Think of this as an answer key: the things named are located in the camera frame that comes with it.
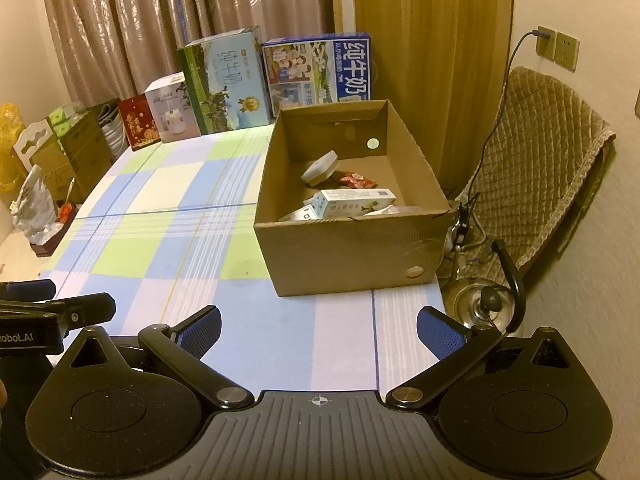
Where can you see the white plastic bag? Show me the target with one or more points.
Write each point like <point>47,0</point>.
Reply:
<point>32,200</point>

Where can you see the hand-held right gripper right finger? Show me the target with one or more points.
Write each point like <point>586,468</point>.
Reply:
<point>442,332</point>

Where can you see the beige wall socket plate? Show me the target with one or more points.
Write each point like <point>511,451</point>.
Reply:
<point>546,42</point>
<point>567,51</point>

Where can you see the green white spray box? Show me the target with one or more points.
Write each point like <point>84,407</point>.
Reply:
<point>300,214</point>

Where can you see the blue milk carton box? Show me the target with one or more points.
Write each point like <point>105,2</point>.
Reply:
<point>315,70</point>

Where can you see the stack of metal basins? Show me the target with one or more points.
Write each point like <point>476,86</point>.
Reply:
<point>112,132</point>

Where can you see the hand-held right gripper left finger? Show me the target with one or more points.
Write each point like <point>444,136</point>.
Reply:
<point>200,332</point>

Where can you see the brown cardboard box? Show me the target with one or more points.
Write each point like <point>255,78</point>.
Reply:
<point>340,255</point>

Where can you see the white carved chair back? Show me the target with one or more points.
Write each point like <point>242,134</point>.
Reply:
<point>32,142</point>

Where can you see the yellow plastic bag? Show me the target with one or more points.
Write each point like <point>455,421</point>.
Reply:
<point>9,145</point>

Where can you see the white power adapter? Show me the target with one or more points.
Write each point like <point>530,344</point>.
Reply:
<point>320,167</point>

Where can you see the red snack packet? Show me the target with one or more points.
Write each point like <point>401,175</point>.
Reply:
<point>356,180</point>

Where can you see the green milk carton box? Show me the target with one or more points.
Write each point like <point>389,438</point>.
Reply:
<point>225,80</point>

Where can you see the red gift box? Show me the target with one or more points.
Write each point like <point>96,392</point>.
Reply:
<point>140,125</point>

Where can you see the small brown cardboard carton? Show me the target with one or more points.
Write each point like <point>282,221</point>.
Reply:
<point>50,170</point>

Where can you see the large brown cardboard carton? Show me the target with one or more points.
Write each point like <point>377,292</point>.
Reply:
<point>87,150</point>

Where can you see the dark red tray box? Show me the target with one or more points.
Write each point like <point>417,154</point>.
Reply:
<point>52,240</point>

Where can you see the thin metal stick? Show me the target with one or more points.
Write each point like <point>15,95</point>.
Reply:
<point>68,191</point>

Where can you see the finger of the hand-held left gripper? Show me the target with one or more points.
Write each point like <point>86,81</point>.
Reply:
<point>85,310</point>
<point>30,290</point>

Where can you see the small orange object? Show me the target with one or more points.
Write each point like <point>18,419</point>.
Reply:
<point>63,212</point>

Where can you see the white humidifier box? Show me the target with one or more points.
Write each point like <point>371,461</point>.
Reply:
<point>172,110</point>

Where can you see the chair with quilted cover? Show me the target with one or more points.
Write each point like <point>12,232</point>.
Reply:
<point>540,150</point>

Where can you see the white green ointment box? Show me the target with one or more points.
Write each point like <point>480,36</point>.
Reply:
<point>350,203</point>

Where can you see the green tissue pack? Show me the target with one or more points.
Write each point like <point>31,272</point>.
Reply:
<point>67,114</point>
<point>61,131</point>

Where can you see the grey beige curtain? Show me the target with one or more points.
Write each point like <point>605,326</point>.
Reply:
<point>175,10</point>

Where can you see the checkered tablecloth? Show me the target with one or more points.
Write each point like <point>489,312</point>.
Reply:
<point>150,240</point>

